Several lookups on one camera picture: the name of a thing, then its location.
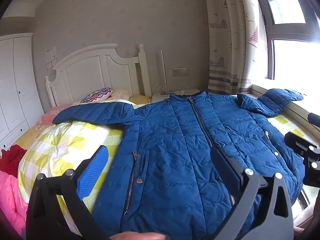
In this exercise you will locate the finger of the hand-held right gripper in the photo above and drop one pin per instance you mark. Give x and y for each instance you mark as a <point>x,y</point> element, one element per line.
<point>311,157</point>
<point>314,119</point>

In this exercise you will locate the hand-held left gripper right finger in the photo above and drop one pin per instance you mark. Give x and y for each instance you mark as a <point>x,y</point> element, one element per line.
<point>225,165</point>

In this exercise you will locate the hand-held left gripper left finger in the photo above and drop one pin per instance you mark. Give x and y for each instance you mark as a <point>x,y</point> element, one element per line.
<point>95,170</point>

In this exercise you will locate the blue quilted jacket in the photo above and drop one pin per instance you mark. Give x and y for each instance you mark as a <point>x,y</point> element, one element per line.
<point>175,142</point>

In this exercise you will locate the person's left hand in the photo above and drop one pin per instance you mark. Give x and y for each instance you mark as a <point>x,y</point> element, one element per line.
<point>137,236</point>

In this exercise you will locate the white window ledge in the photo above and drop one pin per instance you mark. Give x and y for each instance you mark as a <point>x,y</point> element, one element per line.
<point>297,112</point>

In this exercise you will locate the yellow checkered bedsheet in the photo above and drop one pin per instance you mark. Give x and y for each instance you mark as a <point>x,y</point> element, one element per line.
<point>280,123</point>

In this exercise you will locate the yellow checkered duvet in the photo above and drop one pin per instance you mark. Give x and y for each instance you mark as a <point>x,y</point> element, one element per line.
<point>62,140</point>

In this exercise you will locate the pink floral blanket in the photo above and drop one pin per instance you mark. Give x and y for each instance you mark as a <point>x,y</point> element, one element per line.
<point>47,116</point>

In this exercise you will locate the colourful patterned pillow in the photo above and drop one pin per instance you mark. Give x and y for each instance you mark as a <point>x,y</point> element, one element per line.
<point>98,94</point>

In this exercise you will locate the cream pillow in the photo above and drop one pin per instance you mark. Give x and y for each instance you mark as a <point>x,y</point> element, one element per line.
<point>121,93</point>

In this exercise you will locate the yellow pillow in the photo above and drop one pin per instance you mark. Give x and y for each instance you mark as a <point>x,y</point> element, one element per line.
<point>141,99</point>

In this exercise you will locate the red cloth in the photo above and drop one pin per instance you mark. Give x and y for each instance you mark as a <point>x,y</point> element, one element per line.
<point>11,158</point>

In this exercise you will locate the pink jacket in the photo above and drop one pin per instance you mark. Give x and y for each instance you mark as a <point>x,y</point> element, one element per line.
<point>10,200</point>

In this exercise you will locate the white nightstand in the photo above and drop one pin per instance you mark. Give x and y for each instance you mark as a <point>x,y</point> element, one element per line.
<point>160,97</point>

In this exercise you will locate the dark framed window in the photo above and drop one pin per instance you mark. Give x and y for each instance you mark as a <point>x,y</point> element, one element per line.
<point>268,30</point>

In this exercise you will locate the white bed headboard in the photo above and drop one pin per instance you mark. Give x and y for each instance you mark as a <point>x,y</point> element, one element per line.
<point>85,67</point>

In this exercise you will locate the thin metal lamp pole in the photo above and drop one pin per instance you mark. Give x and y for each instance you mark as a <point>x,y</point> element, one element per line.
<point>163,72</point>

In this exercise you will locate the printed cream curtain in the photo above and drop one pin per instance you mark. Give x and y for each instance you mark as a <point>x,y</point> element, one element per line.
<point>225,42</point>

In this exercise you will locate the white wardrobe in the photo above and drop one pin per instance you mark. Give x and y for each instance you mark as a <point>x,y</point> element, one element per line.
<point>17,80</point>

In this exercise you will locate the beige wall socket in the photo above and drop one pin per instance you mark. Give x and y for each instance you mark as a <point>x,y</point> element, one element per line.
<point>180,71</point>

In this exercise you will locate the white wall notice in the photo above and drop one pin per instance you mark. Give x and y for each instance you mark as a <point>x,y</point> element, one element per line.
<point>51,53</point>

